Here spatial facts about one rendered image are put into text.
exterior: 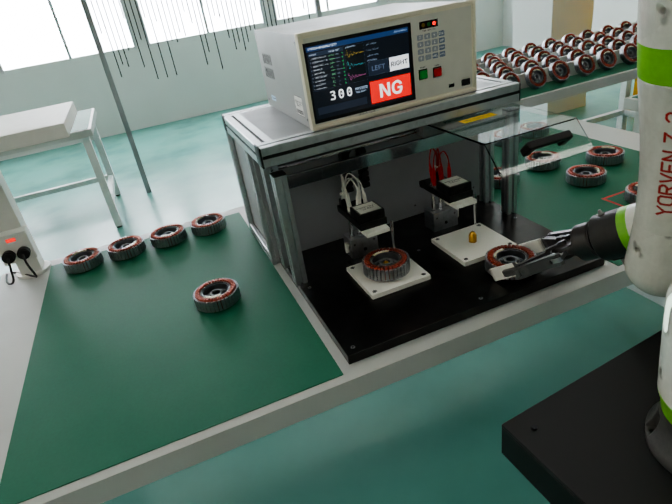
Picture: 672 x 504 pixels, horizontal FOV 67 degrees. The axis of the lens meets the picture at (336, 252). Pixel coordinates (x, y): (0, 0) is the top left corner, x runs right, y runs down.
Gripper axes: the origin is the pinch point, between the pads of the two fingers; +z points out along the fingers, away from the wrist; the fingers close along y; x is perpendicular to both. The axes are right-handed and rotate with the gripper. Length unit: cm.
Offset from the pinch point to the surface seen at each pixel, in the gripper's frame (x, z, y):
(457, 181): 20.7, 10.2, 9.4
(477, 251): 3.9, 8.9, 1.9
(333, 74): 55, 10, -12
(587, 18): 61, 113, 405
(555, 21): 72, 124, 374
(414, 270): 8.0, 16.0, -12.7
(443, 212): 14.5, 19.7, 10.4
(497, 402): -60, 55, 29
